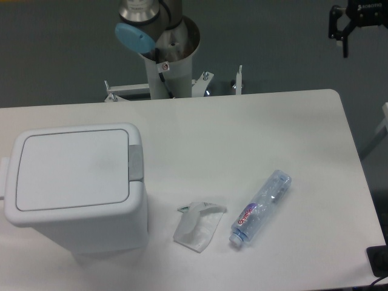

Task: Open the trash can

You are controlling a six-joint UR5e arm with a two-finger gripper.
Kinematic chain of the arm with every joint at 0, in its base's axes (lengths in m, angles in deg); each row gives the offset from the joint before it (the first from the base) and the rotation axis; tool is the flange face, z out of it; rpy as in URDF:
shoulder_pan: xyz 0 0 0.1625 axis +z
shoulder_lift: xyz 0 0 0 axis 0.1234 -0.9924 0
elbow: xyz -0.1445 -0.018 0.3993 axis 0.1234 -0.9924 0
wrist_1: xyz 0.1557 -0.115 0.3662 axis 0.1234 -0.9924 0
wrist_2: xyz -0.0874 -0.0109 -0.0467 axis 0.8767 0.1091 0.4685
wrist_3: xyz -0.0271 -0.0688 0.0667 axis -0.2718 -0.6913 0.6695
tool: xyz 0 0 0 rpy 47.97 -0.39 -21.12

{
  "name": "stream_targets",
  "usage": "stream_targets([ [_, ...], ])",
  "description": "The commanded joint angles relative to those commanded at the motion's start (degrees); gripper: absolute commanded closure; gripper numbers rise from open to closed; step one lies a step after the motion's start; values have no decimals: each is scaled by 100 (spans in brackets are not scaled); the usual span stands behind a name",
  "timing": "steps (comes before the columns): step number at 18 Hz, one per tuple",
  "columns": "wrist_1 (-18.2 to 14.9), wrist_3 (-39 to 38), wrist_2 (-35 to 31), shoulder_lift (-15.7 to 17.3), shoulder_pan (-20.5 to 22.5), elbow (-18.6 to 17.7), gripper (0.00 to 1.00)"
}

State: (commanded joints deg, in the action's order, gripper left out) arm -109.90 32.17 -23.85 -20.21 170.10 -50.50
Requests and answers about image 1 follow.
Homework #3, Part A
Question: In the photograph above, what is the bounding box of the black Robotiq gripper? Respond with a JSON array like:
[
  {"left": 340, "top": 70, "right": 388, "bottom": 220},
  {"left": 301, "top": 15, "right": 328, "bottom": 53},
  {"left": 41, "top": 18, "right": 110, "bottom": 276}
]
[{"left": 328, "top": 0, "right": 387, "bottom": 58}]

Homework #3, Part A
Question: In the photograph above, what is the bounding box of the grey lid release button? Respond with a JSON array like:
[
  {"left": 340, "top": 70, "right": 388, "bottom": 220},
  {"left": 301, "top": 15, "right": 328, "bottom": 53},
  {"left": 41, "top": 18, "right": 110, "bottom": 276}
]
[{"left": 128, "top": 145, "right": 144, "bottom": 181}]

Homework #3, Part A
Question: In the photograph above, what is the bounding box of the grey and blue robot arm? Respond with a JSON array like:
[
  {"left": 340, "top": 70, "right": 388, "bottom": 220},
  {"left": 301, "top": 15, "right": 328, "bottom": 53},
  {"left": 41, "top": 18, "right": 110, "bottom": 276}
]
[{"left": 115, "top": 1, "right": 387, "bottom": 58}]

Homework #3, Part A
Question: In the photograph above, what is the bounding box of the white plastic trash can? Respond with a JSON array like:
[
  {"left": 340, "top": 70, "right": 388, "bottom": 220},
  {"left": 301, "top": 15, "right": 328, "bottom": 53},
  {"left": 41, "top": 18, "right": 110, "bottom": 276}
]
[{"left": 2, "top": 123, "right": 149, "bottom": 254}]

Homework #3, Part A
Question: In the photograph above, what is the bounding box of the white trash can lid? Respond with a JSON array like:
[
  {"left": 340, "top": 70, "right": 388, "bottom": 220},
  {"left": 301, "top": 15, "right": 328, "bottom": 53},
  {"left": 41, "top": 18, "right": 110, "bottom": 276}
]
[{"left": 16, "top": 129, "right": 129, "bottom": 212}]

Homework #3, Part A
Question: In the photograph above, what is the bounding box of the clear plastic water bottle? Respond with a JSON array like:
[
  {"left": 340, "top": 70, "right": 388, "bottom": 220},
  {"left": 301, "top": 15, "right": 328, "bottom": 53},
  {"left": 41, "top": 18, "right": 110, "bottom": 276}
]
[{"left": 229, "top": 170, "right": 292, "bottom": 249}]

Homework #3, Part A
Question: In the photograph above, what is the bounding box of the black device at table edge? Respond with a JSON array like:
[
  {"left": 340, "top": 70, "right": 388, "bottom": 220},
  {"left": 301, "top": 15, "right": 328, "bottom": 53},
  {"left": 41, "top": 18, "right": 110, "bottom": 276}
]
[{"left": 366, "top": 245, "right": 387, "bottom": 277}]

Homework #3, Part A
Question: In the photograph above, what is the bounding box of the crumpled clear plastic wrapper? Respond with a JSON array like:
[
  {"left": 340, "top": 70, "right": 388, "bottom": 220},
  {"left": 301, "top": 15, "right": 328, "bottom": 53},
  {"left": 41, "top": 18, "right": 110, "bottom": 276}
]
[{"left": 173, "top": 202, "right": 227, "bottom": 253}]

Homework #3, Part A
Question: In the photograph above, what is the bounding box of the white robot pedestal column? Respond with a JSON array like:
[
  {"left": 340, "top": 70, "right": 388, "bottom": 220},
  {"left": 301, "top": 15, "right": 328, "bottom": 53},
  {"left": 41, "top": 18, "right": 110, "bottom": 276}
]
[{"left": 141, "top": 16, "right": 200, "bottom": 99}]

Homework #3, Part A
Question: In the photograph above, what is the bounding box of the black cable on pedestal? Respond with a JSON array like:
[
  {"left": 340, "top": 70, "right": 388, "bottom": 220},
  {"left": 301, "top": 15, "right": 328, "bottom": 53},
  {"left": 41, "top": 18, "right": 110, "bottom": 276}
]
[{"left": 155, "top": 47, "right": 176, "bottom": 99}]

